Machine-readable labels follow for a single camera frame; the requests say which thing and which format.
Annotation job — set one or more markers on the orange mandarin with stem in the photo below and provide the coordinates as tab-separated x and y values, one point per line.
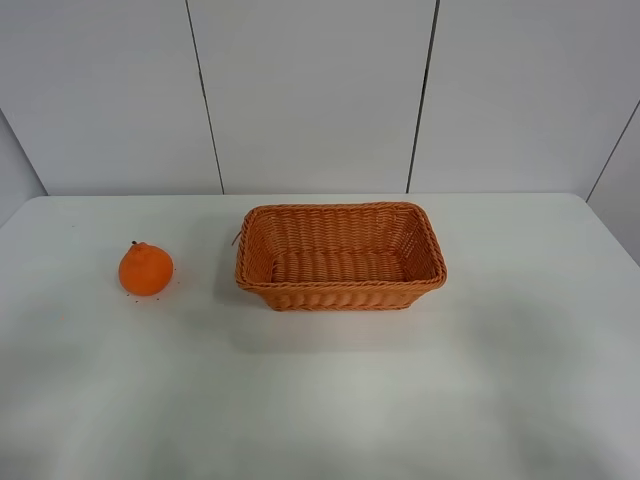
145	270

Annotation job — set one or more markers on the orange wicker basket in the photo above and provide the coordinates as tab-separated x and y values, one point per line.
339	257

